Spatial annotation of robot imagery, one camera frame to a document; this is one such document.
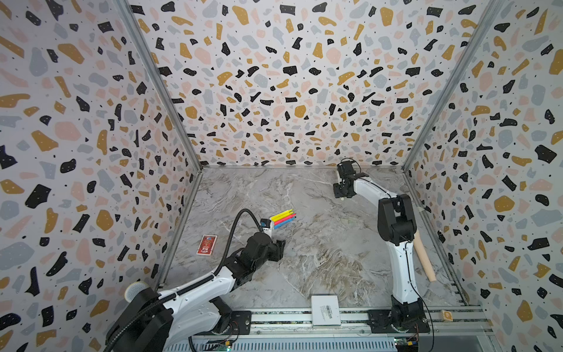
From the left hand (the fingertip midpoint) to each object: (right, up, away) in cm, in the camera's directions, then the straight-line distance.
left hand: (280, 238), depth 83 cm
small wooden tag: (+58, -25, -7) cm, 64 cm away
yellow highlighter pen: (0, +6, +17) cm, 18 cm away
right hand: (+27, +20, +25) cm, 41 cm away
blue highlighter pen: (0, +3, +16) cm, 16 cm away
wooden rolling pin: (+57, -9, +5) cm, 58 cm away
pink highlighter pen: (+1, +4, +17) cm, 18 cm away
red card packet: (-31, -5, +7) cm, 32 cm away
